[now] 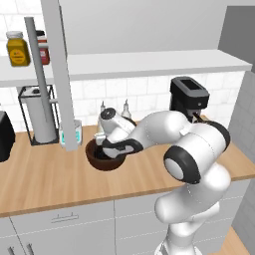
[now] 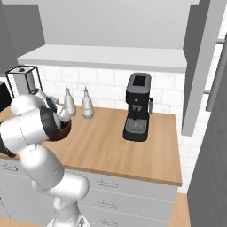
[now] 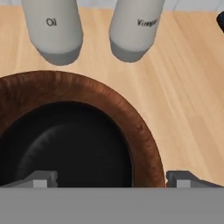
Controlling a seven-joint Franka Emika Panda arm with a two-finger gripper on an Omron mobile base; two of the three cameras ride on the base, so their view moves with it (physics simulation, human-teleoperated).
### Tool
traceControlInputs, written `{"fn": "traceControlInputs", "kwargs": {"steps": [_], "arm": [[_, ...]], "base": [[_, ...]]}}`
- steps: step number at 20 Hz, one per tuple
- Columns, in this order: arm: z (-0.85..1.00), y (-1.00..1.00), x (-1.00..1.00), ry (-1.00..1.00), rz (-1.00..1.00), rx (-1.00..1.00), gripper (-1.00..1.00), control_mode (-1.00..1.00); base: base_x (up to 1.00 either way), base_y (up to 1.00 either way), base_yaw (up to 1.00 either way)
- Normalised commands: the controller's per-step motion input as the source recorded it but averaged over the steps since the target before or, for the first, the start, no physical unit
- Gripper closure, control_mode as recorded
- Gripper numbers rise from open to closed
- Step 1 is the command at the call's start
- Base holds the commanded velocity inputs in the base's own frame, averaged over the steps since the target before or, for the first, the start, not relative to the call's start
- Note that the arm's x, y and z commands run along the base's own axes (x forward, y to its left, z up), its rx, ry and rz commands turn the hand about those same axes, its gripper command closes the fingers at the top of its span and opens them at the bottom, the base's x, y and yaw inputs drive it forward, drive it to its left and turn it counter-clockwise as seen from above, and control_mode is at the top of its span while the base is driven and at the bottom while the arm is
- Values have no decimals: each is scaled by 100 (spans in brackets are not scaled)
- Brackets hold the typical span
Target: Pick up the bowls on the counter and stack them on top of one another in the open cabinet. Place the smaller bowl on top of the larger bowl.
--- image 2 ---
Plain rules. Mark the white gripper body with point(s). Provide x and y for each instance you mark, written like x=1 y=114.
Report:
x=64 y=114

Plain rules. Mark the black coffee machine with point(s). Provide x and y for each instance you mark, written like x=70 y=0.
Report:
x=137 y=100

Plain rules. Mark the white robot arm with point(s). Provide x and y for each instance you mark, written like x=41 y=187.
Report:
x=38 y=165

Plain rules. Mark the grey drawer front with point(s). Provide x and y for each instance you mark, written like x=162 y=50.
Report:
x=133 y=221
x=11 y=176
x=139 y=189
x=139 y=207

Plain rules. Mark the black toaster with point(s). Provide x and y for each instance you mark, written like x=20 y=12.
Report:
x=4 y=96

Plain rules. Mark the grey open wall cabinet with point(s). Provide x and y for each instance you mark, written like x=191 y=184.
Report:
x=106 y=56

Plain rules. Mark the grey cabinet door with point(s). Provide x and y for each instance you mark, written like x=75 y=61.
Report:
x=196 y=65

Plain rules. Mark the grey closed wall cabinet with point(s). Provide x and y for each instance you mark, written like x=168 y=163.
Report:
x=17 y=35

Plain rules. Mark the dark brown bowl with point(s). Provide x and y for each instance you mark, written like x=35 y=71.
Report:
x=63 y=131

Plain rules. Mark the grey fridge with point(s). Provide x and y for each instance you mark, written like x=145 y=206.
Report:
x=211 y=165

